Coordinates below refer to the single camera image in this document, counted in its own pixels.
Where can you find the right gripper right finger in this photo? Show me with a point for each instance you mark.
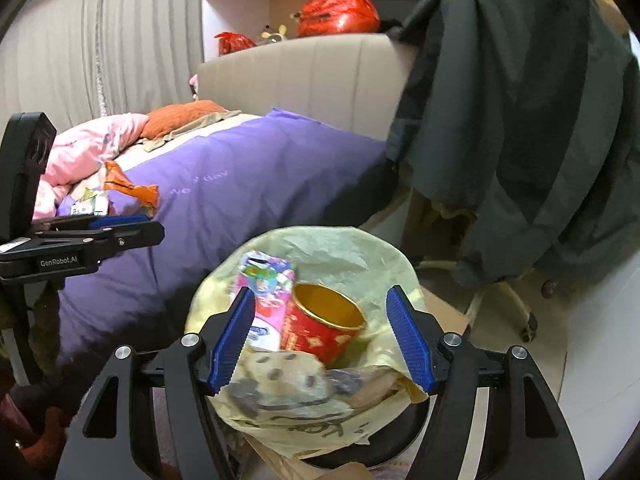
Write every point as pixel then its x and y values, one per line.
pixel 526 435

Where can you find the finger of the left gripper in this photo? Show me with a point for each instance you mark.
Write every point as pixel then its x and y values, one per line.
pixel 120 220
pixel 135 237

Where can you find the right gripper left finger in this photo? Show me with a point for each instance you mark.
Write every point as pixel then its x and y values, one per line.
pixel 113 435

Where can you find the green white milk carton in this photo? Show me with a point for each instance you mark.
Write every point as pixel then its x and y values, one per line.
pixel 94 202

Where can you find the orange snack bag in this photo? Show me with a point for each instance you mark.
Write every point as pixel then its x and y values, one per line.
pixel 116 180

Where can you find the pink white candy wrapper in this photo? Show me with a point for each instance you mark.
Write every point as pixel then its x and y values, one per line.
pixel 272 280

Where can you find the red paper cup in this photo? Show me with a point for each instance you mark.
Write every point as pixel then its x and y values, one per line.
pixel 320 321

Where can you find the yellow trash bag bin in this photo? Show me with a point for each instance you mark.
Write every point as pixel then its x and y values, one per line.
pixel 321 368

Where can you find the pink duvet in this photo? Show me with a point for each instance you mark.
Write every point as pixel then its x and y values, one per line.
pixel 79 152

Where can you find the beige bed sheet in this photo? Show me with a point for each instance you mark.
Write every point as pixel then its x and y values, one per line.
pixel 136 154

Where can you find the office chair base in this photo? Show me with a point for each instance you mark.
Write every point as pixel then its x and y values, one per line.
pixel 519 310

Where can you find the orange pillow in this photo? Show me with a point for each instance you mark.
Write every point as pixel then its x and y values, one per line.
pixel 168 118

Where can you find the cardboard box on floor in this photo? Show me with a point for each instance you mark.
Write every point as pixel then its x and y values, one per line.
pixel 389 454

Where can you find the pink plush toy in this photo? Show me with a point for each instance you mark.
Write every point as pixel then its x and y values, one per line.
pixel 193 84

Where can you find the purple bed blanket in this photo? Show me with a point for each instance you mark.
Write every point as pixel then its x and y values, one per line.
pixel 216 192

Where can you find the grey pleated curtain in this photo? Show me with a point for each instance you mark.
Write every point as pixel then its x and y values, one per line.
pixel 76 60

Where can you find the small red plastic bag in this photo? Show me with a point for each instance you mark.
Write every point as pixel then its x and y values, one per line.
pixel 231 42

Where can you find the white toy with ears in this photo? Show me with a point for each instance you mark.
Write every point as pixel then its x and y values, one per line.
pixel 270 35

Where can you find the beige padded headboard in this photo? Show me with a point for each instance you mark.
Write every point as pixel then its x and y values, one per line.
pixel 351 82

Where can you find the large red plastic bag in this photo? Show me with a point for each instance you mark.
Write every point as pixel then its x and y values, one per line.
pixel 334 17

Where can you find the black jacket on chair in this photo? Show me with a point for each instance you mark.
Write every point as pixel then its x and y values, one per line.
pixel 525 112

